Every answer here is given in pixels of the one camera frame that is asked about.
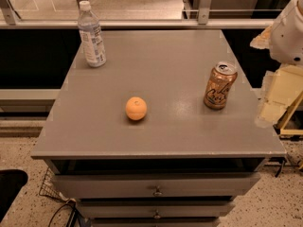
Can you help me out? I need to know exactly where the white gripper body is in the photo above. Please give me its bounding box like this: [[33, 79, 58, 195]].
[[269, 0, 303, 65]]

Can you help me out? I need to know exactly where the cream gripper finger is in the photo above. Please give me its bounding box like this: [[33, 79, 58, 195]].
[[250, 26, 273, 49], [255, 64, 303, 128]]

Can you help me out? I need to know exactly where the orange soda can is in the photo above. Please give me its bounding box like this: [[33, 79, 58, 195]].
[[204, 61, 238, 110]]

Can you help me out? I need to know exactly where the clear plastic water bottle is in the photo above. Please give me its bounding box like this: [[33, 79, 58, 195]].
[[78, 0, 106, 67]]

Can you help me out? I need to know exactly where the top grey drawer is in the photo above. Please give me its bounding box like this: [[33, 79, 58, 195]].
[[52, 173, 260, 199]]

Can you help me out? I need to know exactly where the grey drawer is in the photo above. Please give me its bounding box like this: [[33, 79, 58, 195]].
[[52, 173, 260, 199], [78, 201, 234, 218]]

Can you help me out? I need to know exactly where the grey drawer cabinet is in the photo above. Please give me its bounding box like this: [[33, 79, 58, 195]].
[[32, 30, 285, 227]]

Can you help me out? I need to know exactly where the orange fruit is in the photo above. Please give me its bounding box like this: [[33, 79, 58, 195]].
[[125, 96, 147, 121]]

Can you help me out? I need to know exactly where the middle grey drawer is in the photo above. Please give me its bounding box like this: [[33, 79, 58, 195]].
[[78, 201, 234, 218]]

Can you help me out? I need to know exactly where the top drawer metal knob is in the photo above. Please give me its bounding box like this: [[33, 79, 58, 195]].
[[153, 186, 163, 197]]

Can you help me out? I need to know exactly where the drawer metal knob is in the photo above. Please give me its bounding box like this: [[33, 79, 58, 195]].
[[153, 186, 163, 197], [153, 210, 161, 219]]

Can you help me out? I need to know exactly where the middle drawer metal knob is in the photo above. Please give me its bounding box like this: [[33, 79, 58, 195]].
[[153, 210, 161, 219]]

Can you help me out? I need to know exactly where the black chair seat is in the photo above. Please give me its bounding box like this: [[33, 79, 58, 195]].
[[0, 169, 28, 221]]

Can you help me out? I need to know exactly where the yellow wooden frame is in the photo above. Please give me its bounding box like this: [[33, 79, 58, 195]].
[[276, 91, 303, 136]]

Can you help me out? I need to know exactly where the metal railing frame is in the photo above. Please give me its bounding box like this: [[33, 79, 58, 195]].
[[1, 0, 289, 29]]

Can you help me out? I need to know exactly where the black cable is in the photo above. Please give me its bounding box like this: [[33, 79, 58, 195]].
[[47, 201, 80, 227]]

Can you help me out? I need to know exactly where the wire basket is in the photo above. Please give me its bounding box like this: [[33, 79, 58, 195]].
[[39, 168, 67, 202]]

